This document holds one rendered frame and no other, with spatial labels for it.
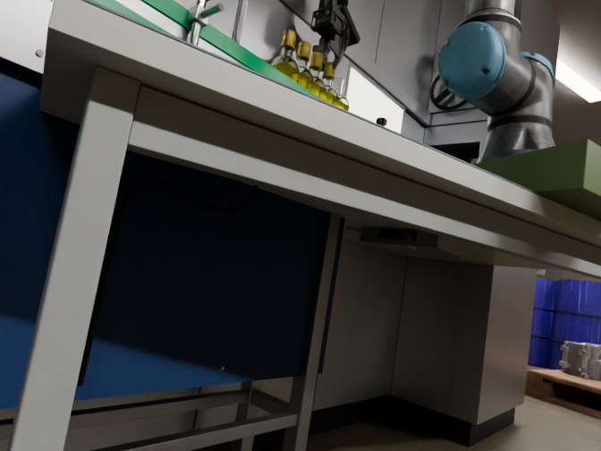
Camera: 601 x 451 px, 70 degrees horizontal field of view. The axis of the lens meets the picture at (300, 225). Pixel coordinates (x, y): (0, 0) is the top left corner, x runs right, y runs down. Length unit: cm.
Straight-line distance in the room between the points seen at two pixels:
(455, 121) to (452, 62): 126
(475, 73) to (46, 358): 73
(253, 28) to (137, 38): 88
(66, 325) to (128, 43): 25
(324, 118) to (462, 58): 42
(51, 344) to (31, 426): 7
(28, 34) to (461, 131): 174
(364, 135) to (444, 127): 161
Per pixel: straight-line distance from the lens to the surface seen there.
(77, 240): 43
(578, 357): 372
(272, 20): 136
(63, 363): 44
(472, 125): 208
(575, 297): 494
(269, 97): 46
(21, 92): 68
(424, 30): 225
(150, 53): 42
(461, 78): 84
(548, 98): 98
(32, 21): 68
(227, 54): 86
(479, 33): 86
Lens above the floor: 56
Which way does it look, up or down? 6 degrees up
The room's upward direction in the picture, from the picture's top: 9 degrees clockwise
